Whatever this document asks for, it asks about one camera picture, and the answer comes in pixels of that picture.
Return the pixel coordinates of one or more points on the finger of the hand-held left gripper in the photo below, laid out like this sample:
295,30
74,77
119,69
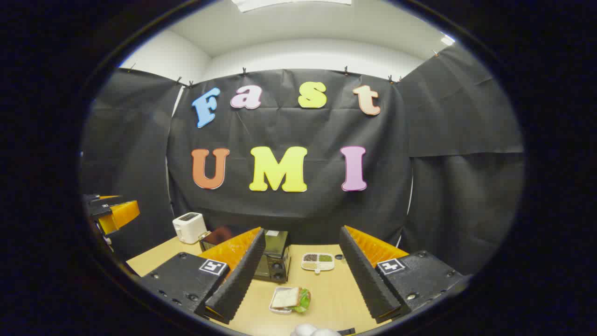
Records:
93,199
122,215

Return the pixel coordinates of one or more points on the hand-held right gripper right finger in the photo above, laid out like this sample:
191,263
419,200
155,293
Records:
366,280

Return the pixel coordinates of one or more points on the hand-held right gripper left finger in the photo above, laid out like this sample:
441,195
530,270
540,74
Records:
238,280

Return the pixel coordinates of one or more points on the black electric oven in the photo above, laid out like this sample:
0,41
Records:
275,261

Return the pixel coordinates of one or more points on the sandwich with lettuce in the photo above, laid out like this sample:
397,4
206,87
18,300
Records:
285,297

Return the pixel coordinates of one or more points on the small white plate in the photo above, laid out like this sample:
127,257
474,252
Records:
275,309

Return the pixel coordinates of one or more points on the white divided snack dish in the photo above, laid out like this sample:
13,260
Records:
317,262

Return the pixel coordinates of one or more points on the white toaster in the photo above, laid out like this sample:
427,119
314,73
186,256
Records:
189,227

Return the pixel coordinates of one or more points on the black backdrop cloth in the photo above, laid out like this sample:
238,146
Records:
289,210

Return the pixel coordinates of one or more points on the ceiling light panel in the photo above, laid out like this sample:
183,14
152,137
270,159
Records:
289,3

